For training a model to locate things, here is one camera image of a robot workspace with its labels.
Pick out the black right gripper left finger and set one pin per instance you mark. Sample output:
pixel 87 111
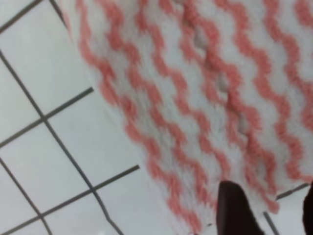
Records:
pixel 234 215

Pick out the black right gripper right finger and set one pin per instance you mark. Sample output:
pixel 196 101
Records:
pixel 308 212

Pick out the pink wavy striped towel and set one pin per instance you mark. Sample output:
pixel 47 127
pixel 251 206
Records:
pixel 208 91

